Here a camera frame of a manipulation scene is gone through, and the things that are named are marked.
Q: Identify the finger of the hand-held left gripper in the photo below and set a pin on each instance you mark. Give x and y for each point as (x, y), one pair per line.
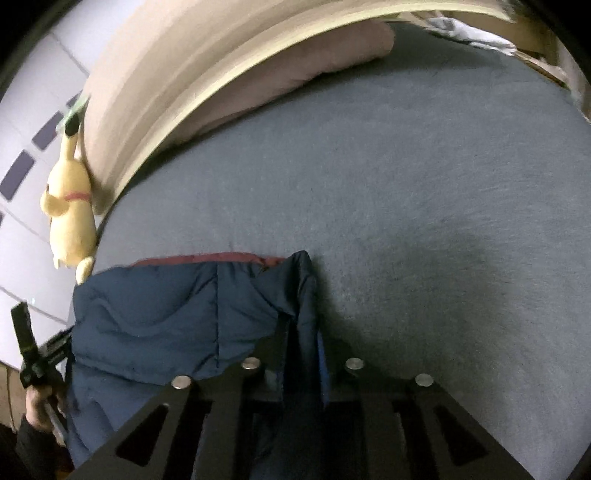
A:
(57, 346)

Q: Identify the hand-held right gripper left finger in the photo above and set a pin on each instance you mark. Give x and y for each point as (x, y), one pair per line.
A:
(221, 406)

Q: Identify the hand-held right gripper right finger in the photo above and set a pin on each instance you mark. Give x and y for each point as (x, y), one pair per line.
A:
(324, 369)

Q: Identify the navy padded jacket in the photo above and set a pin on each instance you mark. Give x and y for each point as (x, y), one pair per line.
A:
(161, 314)

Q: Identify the person's left forearm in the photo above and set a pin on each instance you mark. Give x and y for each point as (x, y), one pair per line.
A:
(32, 452)

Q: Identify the person's left hand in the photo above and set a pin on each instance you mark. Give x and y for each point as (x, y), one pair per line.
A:
(39, 408)

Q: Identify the yellow plush toy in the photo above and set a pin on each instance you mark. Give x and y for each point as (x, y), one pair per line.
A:
(69, 217)

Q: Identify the bed with blue sheet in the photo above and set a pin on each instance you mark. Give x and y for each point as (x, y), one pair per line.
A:
(415, 184)

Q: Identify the pink pillow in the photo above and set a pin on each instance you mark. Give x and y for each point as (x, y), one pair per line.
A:
(286, 78)

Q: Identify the white cloth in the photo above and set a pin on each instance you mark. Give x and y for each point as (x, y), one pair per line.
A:
(471, 34)

